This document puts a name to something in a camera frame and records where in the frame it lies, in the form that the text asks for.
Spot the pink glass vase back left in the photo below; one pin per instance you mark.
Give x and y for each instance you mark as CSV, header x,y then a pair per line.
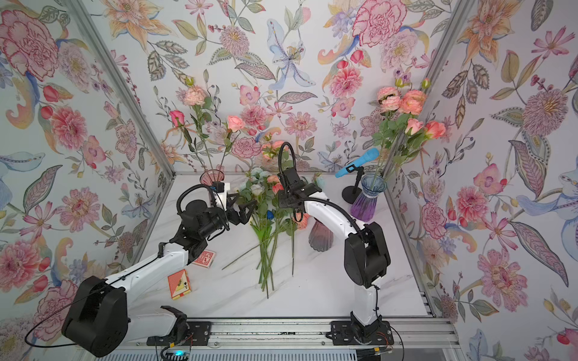
x,y
211,176

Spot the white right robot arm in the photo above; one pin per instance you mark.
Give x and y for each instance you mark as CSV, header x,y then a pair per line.
x,y
366,255

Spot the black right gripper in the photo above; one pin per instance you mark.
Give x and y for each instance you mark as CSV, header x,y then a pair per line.
x,y
282,200

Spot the blue toy microphone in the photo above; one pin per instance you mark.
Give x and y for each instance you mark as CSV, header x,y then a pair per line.
x,y
371,155

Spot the purple glass vase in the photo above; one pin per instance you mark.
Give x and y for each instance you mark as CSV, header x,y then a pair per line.
x,y
364,207

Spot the magenta rose stem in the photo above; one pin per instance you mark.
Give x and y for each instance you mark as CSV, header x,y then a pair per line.
x,y
179,122

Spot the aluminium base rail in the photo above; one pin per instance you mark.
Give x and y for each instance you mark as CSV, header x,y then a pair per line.
x,y
396,338

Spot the artificial flower bunch on table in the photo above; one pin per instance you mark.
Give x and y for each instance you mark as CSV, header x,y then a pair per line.
x,y
269,220

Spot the pink flower stem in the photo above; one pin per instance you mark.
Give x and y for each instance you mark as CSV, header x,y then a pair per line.
x,y
390,137
272,154
434,130
408,142
195,98
413,101

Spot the orange yellow card box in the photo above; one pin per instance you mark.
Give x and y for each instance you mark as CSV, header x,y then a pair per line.
x,y
179,284

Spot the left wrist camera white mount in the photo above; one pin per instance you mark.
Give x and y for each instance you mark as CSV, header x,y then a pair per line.
x,y
220,190

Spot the black microphone stand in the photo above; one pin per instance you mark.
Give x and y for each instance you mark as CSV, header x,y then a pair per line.
x,y
351,193

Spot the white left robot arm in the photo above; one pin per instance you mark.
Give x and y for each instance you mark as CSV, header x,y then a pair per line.
x,y
98,318

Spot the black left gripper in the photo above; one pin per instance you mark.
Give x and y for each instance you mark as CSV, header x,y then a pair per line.
x,y
240,218

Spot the red playing card box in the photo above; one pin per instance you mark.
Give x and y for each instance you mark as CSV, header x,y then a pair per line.
x,y
205,259

